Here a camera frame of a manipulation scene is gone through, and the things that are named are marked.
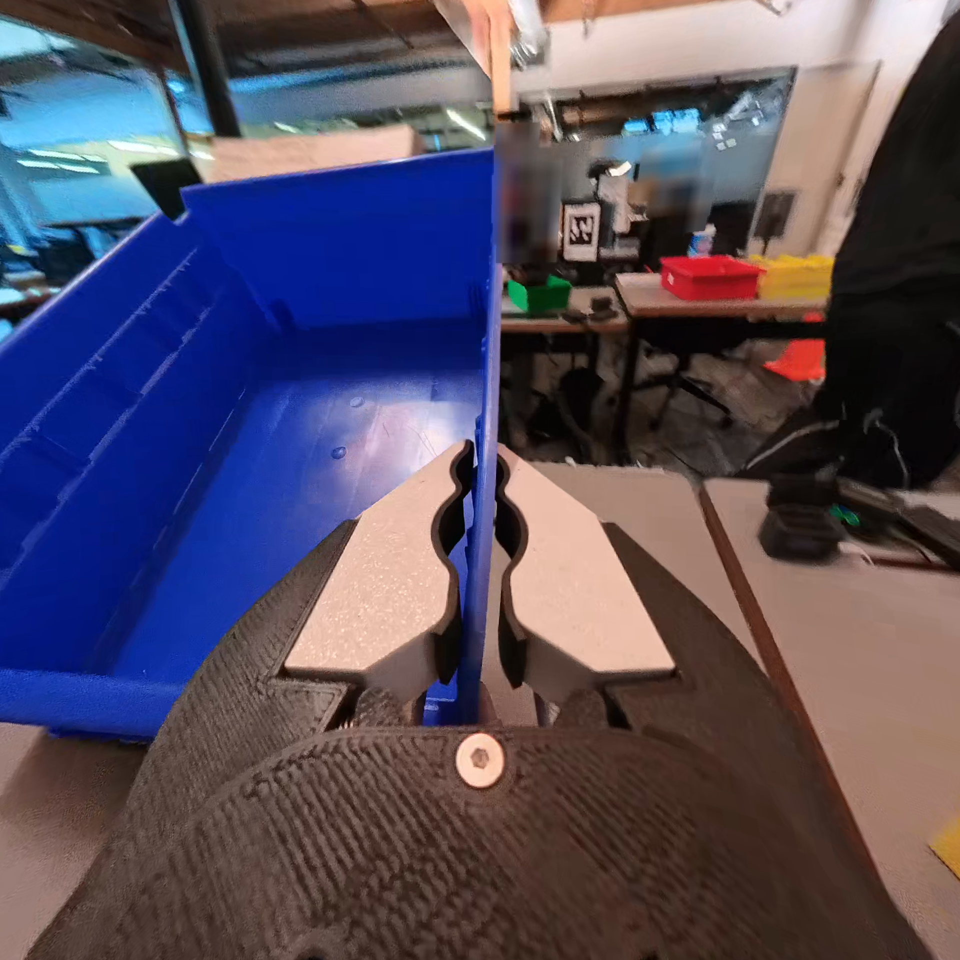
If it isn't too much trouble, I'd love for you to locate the large glass window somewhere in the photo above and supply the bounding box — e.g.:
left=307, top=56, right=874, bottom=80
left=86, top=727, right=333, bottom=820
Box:
left=517, top=66, right=798, bottom=264

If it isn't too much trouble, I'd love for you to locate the wooden sheet stand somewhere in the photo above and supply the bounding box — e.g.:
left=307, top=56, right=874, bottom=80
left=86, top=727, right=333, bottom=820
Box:
left=487, top=0, right=519, bottom=117

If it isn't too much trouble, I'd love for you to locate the yellow plastic bin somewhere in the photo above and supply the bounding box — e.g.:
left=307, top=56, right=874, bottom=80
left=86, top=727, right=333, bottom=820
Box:
left=750, top=253, right=835, bottom=301

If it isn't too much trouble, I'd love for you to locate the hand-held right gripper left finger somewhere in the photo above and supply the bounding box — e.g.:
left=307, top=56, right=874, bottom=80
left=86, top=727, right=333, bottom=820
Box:
left=283, top=439, right=477, bottom=706

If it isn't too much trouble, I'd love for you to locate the yellow paper piece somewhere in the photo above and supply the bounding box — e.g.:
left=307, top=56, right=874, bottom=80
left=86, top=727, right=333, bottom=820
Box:
left=928, top=817, right=960, bottom=879

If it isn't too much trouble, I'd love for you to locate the black flat device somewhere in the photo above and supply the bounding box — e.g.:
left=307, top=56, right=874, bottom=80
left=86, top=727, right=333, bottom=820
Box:
left=840, top=480, right=960, bottom=571

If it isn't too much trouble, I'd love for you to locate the silver ventilation duct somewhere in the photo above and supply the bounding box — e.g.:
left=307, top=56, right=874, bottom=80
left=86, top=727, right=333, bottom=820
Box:
left=510, top=0, right=552, bottom=69

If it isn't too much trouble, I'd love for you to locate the red plastic bin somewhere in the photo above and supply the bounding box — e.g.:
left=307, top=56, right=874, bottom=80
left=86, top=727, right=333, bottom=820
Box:
left=660, top=255, right=765, bottom=301

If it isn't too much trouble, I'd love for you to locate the black white marker tag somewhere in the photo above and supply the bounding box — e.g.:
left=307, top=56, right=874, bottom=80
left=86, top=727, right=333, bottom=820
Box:
left=561, top=201, right=603, bottom=262

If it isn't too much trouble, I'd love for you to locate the orange traffic cone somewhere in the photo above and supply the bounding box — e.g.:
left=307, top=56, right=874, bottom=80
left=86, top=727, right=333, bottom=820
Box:
left=763, top=339, right=826, bottom=384

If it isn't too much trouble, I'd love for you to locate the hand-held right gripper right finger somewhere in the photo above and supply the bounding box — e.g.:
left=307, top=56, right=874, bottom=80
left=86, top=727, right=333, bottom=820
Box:
left=495, top=444, right=678, bottom=708

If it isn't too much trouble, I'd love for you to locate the wooden work table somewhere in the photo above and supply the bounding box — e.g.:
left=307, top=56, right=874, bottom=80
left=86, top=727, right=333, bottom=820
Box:
left=613, top=271, right=830, bottom=466

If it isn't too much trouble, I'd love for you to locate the green plastic bin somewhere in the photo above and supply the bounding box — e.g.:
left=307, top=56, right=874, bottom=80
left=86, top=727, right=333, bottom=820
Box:
left=506, top=273, right=573, bottom=315

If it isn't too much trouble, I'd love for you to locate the blue plastic bin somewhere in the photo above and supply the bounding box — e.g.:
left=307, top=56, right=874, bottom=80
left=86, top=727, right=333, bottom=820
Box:
left=0, top=146, right=505, bottom=744

